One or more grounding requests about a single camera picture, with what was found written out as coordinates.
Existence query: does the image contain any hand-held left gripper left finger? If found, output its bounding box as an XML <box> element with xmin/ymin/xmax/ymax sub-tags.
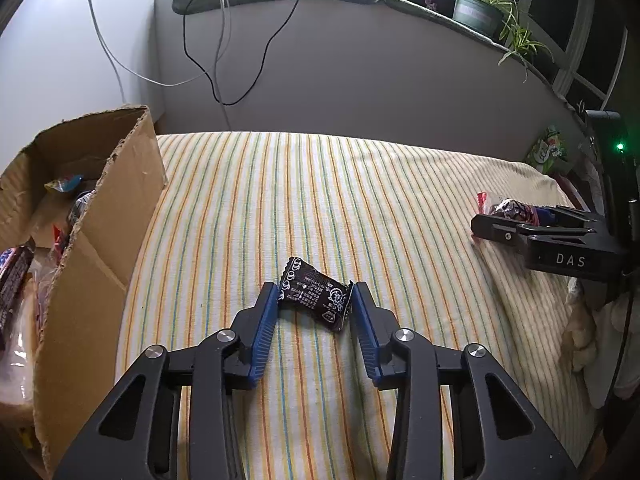
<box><xmin>52</xmin><ymin>281</ymin><xmax>280</xmax><ymax>480</ymax></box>

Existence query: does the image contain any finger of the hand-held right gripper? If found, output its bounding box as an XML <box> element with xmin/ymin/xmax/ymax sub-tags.
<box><xmin>471</xmin><ymin>213</ymin><xmax>601</xmax><ymax>256</ymax></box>
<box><xmin>540</xmin><ymin>205</ymin><xmax>603</xmax><ymax>228</ymax></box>

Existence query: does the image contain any striped bed sheet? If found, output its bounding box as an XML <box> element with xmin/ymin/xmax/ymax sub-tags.
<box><xmin>115</xmin><ymin>131</ymin><xmax>601</xmax><ymax>480</ymax></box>

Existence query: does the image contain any black striped snack packet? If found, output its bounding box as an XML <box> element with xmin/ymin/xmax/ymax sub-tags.
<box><xmin>67</xmin><ymin>191</ymin><xmax>96</xmax><ymax>227</ymax></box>

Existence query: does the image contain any person's right forearm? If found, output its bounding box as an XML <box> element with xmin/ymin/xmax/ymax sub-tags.
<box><xmin>565</xmin><ymin>280</ymin><xmax>640</xmax><ymax>408</ymax></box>

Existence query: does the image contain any large brown cardboard box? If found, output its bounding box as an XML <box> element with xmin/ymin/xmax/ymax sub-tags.
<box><xmin>0</xmin><ymin>105</ymin><xmax>168</xmax><ymax>478</ymax></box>

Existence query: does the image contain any potted spider plant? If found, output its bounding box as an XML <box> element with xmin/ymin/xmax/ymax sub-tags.
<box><xmin>430</xmin><ymin>0</ymin><xmax>556</xmax><ymax>83</ymax></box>

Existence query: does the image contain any dark purple snack packet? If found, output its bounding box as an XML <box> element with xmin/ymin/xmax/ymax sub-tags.
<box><xmin>0</xmin><ymin>240</ymin><xmax>37</xmax><ymax>352</ymax></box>

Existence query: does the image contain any short white cable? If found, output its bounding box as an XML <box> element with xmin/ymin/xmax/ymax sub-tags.
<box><xmin>214</xmin><ymin>0</ymin><xmax>234</xmax><ymax>131</ymax></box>

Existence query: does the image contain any white wardrobe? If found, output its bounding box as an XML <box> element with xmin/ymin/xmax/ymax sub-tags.
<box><xmin>0</xmin><ymin>0</ymin><xmax>166</xmax><ymax>127</ymax></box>

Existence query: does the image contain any clear plastic bag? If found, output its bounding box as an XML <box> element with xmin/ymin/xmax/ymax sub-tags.
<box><xmin>0</xmin><ymin>250</ymin><xmax>66</xmax><ymax>413</ymax></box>

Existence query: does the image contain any red white blue snack packet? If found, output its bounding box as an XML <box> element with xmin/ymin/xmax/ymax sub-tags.
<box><xmin>475</xmin><ymin>191</ymin><xmax>556</xmax><ymax>229</ymax></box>

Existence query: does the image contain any long white cable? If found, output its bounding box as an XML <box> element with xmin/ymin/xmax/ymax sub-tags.
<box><xmin>82</xmin><ymin>0</ymin><xmax>211</xmax><ymax>88</ymax></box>

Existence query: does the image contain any blue yellow snack packet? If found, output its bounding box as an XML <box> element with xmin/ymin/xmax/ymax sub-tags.
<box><xmin>44</xmin><ymin>175</ymin><xmax>85</xmax><ymax>194</ymax></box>

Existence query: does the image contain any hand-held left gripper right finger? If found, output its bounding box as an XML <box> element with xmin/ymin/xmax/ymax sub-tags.
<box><xmin>350</xmin><ymin>281</ymin><xmax>583</xmax><ymax>480</ymax></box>

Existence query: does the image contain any black cable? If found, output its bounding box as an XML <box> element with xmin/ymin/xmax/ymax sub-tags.
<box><xmin>182</xmin><ymin>0</ymin><xmax>322</xmax><ymax>107</ymax></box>

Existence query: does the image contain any green snack bag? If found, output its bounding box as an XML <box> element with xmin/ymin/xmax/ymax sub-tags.
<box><xmin>530</xmin><ymin>127</ymin><xmax>569</xmax><ymax>171</ymax></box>

